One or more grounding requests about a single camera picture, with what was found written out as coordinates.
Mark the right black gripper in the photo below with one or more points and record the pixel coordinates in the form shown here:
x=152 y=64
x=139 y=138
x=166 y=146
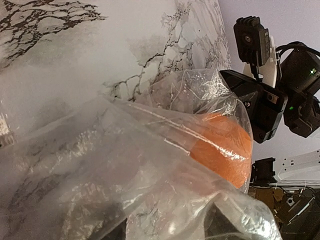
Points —
x=264 y=104

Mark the clear zip top bag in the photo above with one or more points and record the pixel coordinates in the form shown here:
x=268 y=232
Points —
x=58 y=182

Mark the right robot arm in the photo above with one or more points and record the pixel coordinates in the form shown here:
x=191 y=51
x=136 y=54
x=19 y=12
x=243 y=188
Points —
x=287 y=93

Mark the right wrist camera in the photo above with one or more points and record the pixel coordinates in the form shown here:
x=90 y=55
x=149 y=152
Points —
x=256 y=48

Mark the fake orange fruit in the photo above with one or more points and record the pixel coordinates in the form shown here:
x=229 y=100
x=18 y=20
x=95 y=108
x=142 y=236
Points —
x=225 y=148

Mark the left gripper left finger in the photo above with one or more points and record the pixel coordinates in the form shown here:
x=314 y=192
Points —
x=115 y=224

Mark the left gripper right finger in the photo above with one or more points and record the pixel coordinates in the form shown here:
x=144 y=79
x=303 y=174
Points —
x=218 y=227

